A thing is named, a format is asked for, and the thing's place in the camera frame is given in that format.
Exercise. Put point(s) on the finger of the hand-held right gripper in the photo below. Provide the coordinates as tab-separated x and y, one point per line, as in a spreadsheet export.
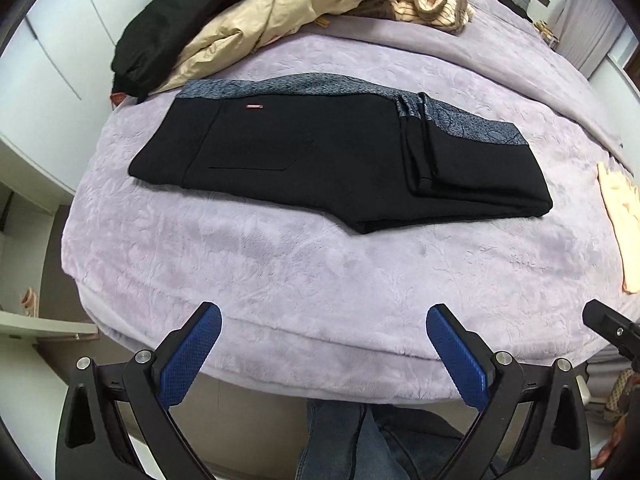
617	330

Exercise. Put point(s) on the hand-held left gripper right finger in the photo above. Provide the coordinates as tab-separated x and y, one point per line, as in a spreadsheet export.
457	355

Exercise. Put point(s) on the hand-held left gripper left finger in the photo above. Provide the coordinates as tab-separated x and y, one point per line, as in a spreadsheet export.
187	355

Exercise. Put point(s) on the black pants with grey stripe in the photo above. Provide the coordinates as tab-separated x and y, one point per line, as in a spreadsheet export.
325	160

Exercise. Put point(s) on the brown patterned bag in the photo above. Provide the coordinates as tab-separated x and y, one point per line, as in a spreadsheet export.
625	392

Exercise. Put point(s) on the peach cloth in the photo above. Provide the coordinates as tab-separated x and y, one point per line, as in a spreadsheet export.
622	220

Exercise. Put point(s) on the person's legs in jeans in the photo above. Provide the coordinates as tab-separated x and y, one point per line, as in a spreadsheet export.
340	445

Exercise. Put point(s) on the lilac plush bed blanket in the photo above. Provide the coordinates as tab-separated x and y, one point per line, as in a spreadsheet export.
325	280

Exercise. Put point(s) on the white shelf unit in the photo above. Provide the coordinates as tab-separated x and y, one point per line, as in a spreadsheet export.
30	322

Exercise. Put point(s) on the pink small object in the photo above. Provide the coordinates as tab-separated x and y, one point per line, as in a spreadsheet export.
28	302

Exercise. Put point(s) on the red box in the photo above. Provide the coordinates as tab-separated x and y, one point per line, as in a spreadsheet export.
117	98

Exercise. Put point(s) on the small bedside ornament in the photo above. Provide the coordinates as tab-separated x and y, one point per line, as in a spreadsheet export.
546	34

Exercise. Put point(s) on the grey curtain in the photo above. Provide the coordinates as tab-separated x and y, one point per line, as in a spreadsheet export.
590	25

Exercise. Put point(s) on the white wardrobe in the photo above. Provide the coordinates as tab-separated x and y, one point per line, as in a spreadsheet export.
55	60

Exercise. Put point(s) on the black jacket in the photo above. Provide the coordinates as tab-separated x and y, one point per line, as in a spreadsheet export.
170	25

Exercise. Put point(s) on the beige padded jacket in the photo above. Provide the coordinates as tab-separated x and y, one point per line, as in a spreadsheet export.
260	20

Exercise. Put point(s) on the brown striped garment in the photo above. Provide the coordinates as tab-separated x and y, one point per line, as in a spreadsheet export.
435	7

